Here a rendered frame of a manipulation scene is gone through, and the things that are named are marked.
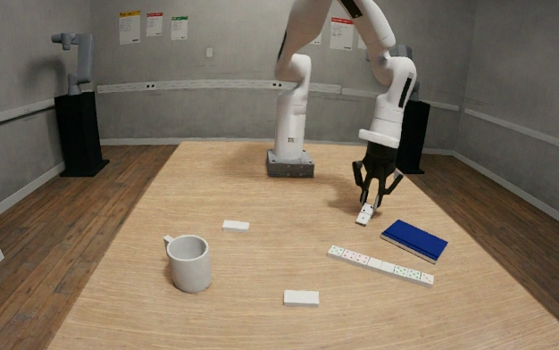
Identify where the white domino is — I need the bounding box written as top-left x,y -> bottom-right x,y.
327,246 -> 357,264
356,203 -> 374,226
284,290 -> 319,307
353,254 -> 383,273
222,221 -> 249,233
380,262 -> 408,280
405,269 -> 434,288

